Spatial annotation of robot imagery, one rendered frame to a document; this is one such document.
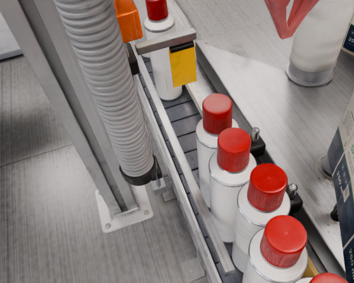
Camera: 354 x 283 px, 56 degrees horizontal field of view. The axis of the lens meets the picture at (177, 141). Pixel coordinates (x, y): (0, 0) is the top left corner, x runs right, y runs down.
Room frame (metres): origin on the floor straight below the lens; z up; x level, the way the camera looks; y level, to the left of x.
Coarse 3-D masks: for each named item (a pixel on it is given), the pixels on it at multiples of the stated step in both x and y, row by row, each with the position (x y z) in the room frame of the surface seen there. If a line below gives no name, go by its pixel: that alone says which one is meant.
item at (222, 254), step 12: (132, 48) 0.55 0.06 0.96; (144, 72) 0.47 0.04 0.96; (156, 96) 0.41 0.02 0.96; (156, 108) 0.38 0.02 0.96; (168, 120) 0.35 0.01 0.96; (168, 132) 0.33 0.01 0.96; (180, 156) 0.28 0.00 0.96; (180, 168) 0.26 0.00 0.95; (192, 180) 0.24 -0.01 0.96; (192, 192) 0.22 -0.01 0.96; (204, 204) 0.20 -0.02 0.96; (204, 216) 0.18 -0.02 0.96; (216, 228) 0.16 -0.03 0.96; (216, 240) 0.15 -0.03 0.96; (216, 252) 0.14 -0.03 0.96; (228, 264) 0.12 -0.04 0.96
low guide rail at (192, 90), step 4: (188, 84) 0.47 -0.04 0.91; (192, 84) 0.47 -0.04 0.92; (188, 88) 0.47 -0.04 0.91; (192, 88) 0.46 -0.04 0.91; (196, 88) 0.46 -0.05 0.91; (192, 92) 0.45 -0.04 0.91; (196, 92) 0.45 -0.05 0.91; (192, 96) 0.45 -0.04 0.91; (196, 96) 0.44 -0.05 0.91; (200, 96) 0.44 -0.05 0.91; (196, 100) 0.43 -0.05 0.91; (200, 100) 0.43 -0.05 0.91; (196, 104) 0.43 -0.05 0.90; (200, 104) 0.42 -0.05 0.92; (200, 108) 0.41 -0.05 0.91; (200, 112) 0.41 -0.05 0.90
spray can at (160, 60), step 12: (156, 0) 0.48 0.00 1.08; (156, 12) 0.48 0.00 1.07; (168, 12) 0.49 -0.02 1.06; (144, 24) 0.49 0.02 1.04; (156, 24) 0.48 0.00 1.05; (168, 24) 0.48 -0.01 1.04; (156, 36) 0.47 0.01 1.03; (168, 48) 0.47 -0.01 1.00; (156, 60) 0.48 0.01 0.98; (168, 60) 0.47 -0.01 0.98; (156, 72) 0.48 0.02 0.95; (168, 72) 0.47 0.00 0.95; (156, 84) 0.49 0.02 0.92; (168, 84) 0.47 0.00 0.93; (168, 96) 0.47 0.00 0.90; (180, 96) 0.48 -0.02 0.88
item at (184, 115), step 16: (144, 64) 0.60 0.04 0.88; (176, 112) 0.44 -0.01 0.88; (192, 112) 0.43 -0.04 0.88; (160, 128) 0.41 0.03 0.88; (176, 128) 0.40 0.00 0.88; (192, 128) 0.40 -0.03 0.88; (192, 144) 0.36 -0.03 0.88; (192, 160) 0.33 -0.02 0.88; (208, 240) 0.18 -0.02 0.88; (240, 272) 0.13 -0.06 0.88
